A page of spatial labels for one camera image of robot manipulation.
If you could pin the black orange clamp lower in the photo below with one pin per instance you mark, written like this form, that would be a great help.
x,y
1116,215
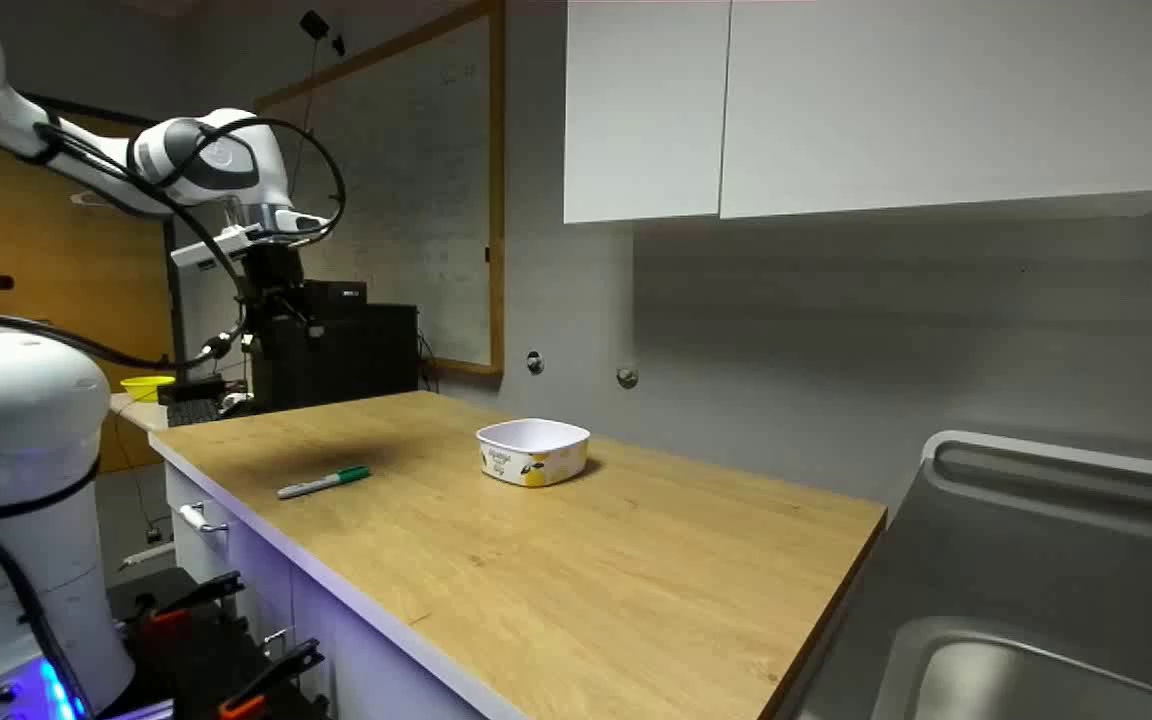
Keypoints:
x,y
255,700

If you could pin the black orange clamp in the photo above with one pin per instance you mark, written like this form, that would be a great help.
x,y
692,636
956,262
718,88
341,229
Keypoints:
x,y
190,604
255,700

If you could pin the black box appliance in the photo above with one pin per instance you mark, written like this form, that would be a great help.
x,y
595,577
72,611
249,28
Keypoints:
x,y
313,346

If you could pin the white wall cabinet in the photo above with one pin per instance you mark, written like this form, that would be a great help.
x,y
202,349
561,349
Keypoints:
x,y
750,109

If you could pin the green capped marker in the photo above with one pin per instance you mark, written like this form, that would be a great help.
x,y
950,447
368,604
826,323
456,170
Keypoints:
x,y
325,480

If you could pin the wood framed whiteboard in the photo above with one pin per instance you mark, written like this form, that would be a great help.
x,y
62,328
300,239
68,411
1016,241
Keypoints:
x,y
416,132

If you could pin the stainless steel sink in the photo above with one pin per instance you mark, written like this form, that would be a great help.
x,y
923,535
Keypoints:
x,y
1009,586

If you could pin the white patterned bowl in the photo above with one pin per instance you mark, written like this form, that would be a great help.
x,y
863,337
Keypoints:
x,y
533,450

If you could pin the white drawer cabinet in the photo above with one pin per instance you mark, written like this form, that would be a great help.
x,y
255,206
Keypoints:
x,y
375,667

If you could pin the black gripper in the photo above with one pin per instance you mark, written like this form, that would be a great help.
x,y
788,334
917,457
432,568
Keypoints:
x,y
272,287

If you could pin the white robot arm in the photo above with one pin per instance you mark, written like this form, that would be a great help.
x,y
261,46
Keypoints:
x,y
54,392

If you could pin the yellow container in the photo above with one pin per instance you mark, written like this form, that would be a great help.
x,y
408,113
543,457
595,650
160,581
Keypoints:
x,y
146,389

